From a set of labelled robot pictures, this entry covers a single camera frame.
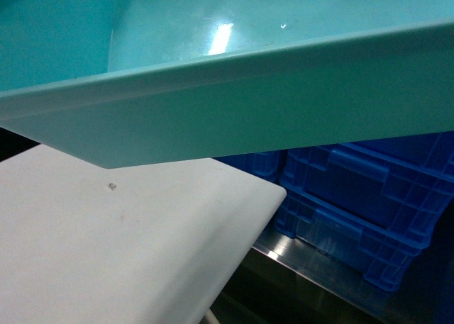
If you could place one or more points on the light turquoise plastic bin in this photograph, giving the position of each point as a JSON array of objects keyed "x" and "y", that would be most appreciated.
[{"x": 127, "y": 82}]

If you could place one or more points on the blue crate at left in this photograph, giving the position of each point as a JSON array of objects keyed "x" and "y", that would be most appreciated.
[{"x": 265, "y": 165}]

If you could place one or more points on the steel shelf table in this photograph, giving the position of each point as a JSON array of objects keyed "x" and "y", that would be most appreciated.
[{"x": 284, "y": 280}]

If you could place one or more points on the blue crate upper stacked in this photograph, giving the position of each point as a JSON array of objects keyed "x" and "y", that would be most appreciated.
[{"x": 399, "y": 184}]

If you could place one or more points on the blue crate stacked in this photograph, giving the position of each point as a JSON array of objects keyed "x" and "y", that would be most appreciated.
[
  {"x": 381, "y": 256},
  {"x": 399, "y": 184}
]

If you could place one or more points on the blue crate lower stacked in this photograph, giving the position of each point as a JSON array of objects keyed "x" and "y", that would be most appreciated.
[{"x": 381, "y": 256}]

